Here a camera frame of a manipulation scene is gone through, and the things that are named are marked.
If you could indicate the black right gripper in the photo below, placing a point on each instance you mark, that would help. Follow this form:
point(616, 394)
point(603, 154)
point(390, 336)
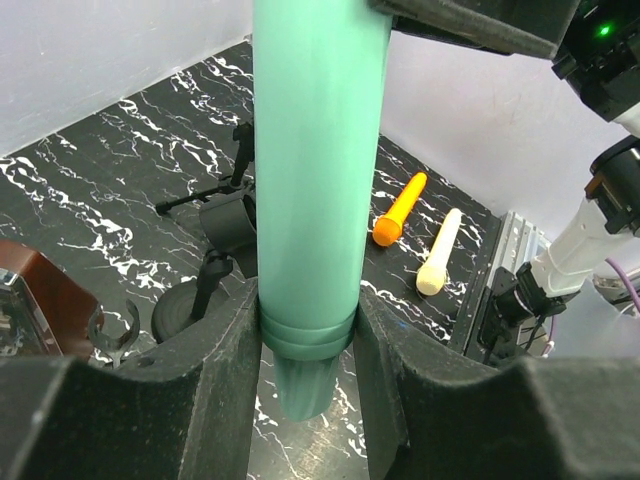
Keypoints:
point(598, 57)

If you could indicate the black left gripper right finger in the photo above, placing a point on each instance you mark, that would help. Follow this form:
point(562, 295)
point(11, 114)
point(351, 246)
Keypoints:
point(431, 413)

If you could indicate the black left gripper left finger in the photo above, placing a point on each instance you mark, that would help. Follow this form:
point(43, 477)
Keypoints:
point(182, 410)

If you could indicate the beige microphone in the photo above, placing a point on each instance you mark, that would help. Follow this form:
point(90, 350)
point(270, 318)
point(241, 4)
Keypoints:
point(432, 275)

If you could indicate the orange microphone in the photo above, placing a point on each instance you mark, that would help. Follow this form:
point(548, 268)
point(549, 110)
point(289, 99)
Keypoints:
point(389, 227)

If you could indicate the mint green microphone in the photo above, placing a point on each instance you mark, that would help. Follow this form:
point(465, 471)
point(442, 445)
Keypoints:
point(319, 75)

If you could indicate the black tripod microphone stand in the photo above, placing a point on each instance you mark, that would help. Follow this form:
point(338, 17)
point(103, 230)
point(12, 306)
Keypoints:
point(243, 134)

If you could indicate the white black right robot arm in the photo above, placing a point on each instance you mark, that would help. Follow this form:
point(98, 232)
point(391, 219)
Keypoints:
point(607, 218)

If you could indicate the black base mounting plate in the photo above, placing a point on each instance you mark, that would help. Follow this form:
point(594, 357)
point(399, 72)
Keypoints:
point(469, 318)

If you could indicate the brown wooden metronome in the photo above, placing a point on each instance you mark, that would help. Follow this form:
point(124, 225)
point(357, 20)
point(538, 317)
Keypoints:
point(43, 311)

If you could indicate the aluminium frame rail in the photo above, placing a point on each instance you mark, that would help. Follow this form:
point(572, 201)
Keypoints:
point(520, 240)

